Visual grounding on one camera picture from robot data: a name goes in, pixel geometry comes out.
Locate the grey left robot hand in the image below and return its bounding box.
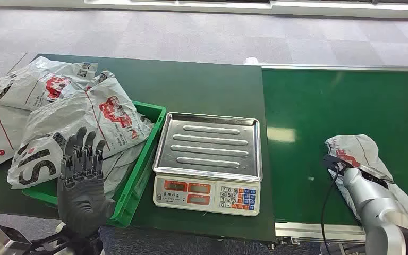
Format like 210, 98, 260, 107
56, 126, 117, 237

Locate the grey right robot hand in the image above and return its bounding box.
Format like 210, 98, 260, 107
358, 164, 395, 186

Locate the green conveyor belt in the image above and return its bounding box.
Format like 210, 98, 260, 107
262, 69, 408, 226

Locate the green plastic crate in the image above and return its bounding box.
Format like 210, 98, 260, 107
22, 101, 167, 229

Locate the white electronic scale body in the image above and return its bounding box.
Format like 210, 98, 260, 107
152, 173, 262, 217

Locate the steel scale pan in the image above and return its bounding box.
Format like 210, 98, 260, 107
152, 112, 264, 183

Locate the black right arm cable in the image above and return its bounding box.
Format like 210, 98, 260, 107
320, 166, 342, 255

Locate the aluminium conveyor frame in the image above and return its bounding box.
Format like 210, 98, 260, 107
242, 56, 408, 247

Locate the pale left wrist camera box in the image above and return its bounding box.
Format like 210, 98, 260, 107
0, 225, 32, 255

